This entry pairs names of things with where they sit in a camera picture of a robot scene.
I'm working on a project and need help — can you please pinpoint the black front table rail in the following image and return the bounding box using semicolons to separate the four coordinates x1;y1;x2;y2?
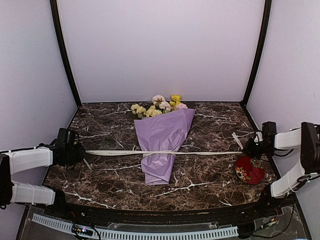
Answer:
56;203;260;225

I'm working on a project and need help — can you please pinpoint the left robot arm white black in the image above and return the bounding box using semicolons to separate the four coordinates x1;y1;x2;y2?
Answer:
0;128;86;218

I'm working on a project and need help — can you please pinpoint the white slotted cable duct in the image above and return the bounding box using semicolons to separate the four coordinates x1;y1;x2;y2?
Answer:
31;213;239;240

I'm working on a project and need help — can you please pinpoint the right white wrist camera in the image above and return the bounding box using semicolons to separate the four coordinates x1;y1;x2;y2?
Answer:
253;130;263;145

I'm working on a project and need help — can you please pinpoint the red floral dish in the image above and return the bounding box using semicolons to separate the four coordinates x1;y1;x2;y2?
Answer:
235;156;266;185

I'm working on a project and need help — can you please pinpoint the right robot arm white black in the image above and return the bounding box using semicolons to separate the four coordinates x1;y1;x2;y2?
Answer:
242;121;320;217

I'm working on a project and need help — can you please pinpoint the pink rose flower stem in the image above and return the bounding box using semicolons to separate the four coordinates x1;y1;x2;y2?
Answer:
152;95;188;114

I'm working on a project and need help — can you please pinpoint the white ribbon strap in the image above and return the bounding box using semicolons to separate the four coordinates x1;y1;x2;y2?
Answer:
83;131;244;171

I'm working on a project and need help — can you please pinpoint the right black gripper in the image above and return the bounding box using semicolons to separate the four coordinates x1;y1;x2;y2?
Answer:
242;137;274;160

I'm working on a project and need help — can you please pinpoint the right black frame post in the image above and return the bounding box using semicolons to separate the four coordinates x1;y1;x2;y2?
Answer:
240;0;272;109

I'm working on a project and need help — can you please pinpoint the yellow fuzzy poppy stem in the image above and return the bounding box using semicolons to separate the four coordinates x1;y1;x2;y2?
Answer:
169;94;182;108

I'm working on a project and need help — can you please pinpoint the pink purple wrapping paper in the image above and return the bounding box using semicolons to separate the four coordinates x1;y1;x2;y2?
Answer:
134;108;195;186

